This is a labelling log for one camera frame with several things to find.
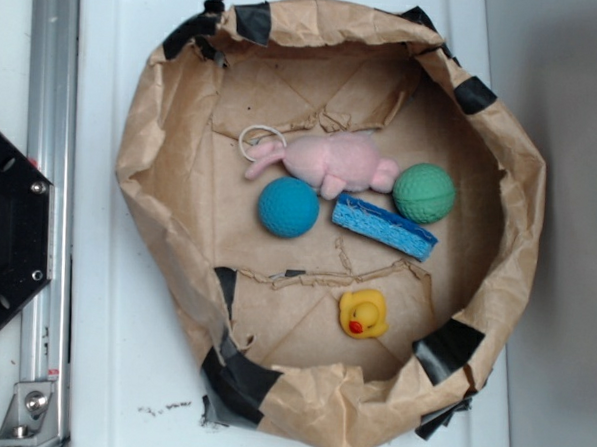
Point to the white rubber band loop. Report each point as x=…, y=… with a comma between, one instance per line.
x=244, y=140

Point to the yellow rubber duck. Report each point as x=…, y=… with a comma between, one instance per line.
x=363, y=314

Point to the blue sponge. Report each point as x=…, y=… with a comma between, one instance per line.
x=383, y=226

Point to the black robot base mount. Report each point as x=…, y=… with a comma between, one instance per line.
x=25, y=211

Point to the brown paper bag bin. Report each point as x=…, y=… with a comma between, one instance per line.
x=261, y=313

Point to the blue dimpled ball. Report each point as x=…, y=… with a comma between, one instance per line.
x=288, y=207

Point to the aluminium extrusion rail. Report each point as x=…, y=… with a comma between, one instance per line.
x=38, y=415

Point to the pink plush bunny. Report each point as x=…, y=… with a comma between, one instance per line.
x=331, y=164

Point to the green dimpled ball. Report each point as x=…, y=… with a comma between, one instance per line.
x=424, y=193

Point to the white plastic tray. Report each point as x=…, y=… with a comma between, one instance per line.
x=134, y=380

